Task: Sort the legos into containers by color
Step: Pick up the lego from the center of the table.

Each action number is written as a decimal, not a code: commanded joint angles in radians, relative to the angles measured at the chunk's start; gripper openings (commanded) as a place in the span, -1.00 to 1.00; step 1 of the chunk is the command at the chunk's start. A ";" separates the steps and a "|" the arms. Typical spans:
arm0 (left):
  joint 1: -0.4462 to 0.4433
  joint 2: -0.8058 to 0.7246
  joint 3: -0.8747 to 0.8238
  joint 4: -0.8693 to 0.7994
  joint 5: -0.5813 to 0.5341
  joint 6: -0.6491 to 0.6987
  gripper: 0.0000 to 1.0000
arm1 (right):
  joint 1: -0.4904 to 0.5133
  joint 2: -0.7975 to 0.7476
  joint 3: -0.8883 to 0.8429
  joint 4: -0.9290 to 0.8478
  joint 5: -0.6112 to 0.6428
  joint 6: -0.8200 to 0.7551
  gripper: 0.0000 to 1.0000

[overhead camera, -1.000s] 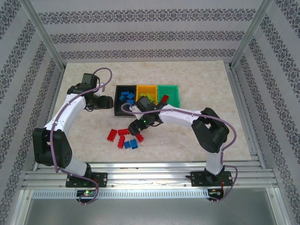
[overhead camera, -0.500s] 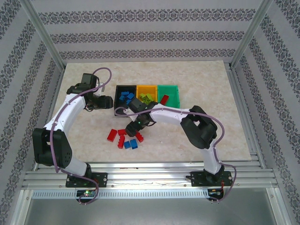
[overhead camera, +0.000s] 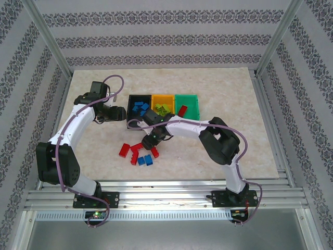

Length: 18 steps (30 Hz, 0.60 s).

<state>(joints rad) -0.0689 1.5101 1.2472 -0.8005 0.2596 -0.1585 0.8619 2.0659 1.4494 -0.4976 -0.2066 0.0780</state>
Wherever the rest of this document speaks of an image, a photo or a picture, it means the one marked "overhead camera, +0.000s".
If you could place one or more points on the grey metal panel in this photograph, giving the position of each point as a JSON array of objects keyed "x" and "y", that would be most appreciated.
[{"x": 166, "y": 237}]

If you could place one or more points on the red lego brick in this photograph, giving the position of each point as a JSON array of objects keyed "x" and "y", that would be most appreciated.
[
  {"x": 134, "y": 157},
  {"x": 182, "y": 111},
  {"x": 124, "y": 150},
  {"x": 155, "y": 153},
  {"x": 136, "y": 147}
]

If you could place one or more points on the green plastic bin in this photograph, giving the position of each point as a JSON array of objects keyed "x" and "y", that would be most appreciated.
[{"x": 190, "y": 104}]

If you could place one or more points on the black plastic bin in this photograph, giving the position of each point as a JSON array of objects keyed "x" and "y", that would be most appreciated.
[{"x": 130, "y": 104}]

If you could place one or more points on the yellow plastic bin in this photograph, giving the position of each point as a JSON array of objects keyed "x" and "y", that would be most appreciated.
[{"x": 162, "y": 99}]

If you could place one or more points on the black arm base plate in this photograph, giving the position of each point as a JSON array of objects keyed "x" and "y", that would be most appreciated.
[
  {"x": 113, "y": 199},
  {"x": 218, "y": 199}
]

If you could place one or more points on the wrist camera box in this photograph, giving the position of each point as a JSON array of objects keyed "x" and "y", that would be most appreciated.
[
  {"x": 140, "y": 124},
  {"x": 112, "y": 97}
]

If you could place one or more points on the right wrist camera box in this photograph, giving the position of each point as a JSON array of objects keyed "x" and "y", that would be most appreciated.
[{"x": 140, "y": 124}]

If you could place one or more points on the aluminium frame post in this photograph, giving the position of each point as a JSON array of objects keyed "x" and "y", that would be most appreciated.
[
  {"x": 49, "y": 39},
  {"x": 276, "y": 39}
]

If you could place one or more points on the aluminium rail frame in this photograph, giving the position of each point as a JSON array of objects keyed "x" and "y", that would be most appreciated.
[{"x": 166, "y": 195}]

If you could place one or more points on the aluminium side rail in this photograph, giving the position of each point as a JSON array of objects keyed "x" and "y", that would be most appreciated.
[
  {"x": 269, "y": 117},
  {"x": 60, "y": 104}
]

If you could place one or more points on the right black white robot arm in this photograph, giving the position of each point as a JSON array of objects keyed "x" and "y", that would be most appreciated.
[{"x": 221, "y": 140}]

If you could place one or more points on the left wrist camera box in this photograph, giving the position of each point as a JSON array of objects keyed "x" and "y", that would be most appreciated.
[{"x": 112, "y": 97}]

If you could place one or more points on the small electronics board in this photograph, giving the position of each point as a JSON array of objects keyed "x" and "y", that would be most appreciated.
[
  {"x": 96, "y": 215},
  {"x": 239, "y": 214}
]

